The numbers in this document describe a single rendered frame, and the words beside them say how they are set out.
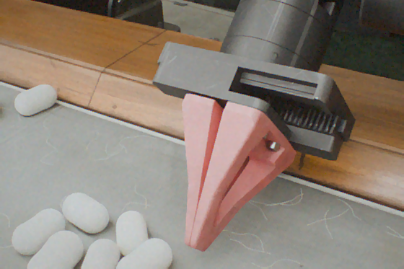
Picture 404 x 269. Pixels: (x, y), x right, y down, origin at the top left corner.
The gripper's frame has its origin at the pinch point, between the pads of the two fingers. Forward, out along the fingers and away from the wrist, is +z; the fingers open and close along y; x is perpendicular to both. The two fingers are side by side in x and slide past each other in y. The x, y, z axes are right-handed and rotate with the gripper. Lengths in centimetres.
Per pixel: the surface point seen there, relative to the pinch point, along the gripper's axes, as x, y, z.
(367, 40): 176, -53, -96
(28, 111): 4.2, -19.9, -4.0
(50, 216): -1.9, -8.3, 2.2
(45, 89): 4.7, -19.7, -6.2
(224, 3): 176, -119, -102
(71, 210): -0.9, -7.9, 1.5
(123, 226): -0.8, -4.2, 1.2
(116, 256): -1.5, -3.4, 2.8
